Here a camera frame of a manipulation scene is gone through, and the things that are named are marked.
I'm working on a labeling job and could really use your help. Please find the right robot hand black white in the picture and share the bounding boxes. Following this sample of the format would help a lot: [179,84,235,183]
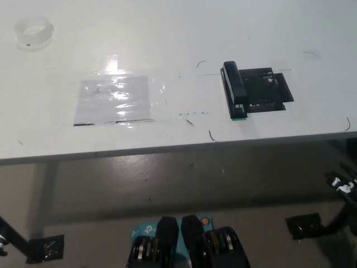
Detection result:
[325,162,357,207]

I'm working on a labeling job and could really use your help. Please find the black stapler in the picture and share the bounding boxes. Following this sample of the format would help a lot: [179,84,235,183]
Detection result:
[220,60,249,121]

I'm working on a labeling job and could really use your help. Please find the black tape mark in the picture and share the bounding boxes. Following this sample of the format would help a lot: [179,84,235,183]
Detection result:
[239,66,295,114]

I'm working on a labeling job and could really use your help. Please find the black floor tape patch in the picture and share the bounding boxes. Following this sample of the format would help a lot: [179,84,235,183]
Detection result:
[26,234,65,265]
[284,213,326,241]

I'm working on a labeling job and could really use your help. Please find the grey table leg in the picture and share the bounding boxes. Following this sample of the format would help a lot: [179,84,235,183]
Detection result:
[33,161,59,238]

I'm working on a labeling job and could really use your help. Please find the teal router box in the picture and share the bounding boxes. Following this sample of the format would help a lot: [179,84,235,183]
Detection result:
[131,215,214,255]

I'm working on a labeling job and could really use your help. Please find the white paper sheet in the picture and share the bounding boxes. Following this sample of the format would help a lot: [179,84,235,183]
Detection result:
[73,75,153,127]

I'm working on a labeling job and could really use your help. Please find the clear plastic film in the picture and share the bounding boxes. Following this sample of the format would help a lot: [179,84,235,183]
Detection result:
[46,54,196,131]

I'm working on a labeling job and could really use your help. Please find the clear tape roll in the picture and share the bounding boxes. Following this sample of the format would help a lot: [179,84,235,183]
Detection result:
[13,16,55,52]

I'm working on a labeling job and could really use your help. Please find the black frame leg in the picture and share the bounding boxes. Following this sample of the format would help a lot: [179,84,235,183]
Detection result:
[0,214,31,255]
[322,199,354,238]

